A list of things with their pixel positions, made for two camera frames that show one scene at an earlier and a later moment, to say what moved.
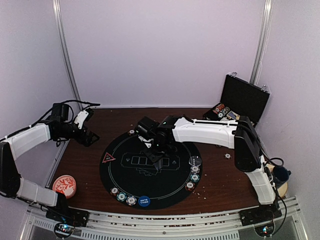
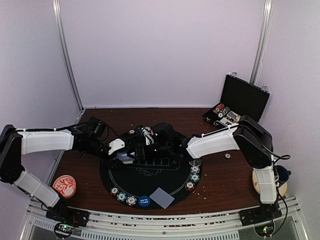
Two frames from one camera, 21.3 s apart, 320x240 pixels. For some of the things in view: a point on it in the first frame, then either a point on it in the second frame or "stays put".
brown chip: x=114 y=191 stays put
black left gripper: x=86 y=142 -> x=113 y=152
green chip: x=121 y=196 stays put
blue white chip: x=195 y=169 stays put
